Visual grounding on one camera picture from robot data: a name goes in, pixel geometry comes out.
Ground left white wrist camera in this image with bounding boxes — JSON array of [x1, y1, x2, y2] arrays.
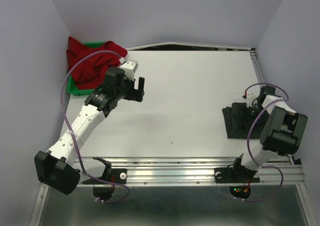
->
[[119, 60, 139, 81]]

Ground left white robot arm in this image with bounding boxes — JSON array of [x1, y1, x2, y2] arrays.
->
[[34, 61, 145, 195]]

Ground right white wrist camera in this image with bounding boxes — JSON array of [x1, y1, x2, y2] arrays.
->
[[242, 92, 258, 108]]

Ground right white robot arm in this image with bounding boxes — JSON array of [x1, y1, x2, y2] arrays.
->
[[230, 83, 308, 181]]

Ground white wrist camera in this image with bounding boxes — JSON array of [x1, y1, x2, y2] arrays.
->
[[119, 60, 139, 81], [242, 92, 258, 108]]

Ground dark grey dotted skirt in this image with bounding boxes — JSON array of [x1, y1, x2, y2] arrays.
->
[[222, 102, 270, 140]]

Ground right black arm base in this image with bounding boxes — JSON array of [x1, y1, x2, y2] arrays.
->
[[213, 166, 260, 184]]

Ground aluminium rail frame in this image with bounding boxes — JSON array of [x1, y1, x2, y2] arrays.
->
[[31, 50, 315, 226]]

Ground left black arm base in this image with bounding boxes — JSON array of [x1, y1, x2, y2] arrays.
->
[[82, 167, 128, 185]]

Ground white back wall trim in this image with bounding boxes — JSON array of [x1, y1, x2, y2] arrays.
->
[[127, 42, 256, 51]]

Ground green plastic bin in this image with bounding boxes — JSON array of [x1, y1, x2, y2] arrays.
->
[[67, 41, 104, 97]]

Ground red skirt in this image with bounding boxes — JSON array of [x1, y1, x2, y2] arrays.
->
[[66, 36, 128, 90]]

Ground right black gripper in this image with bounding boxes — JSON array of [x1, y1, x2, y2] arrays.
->
[[237, 104, 268, 131]]

